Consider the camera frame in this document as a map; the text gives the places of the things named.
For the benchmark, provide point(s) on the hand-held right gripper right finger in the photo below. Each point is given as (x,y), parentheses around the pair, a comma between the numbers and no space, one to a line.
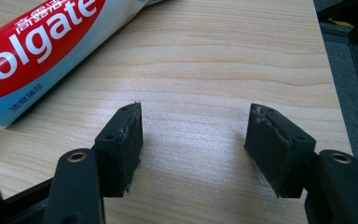
(276,155)

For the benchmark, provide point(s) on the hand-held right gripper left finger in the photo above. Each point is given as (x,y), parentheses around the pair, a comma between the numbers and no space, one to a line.
(118,155)

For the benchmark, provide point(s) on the red and white toothpaste tube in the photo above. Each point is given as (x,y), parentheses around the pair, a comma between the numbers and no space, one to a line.
(43,46)

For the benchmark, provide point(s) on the black metal stand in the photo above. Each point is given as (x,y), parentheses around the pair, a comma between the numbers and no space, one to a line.
(354,18)

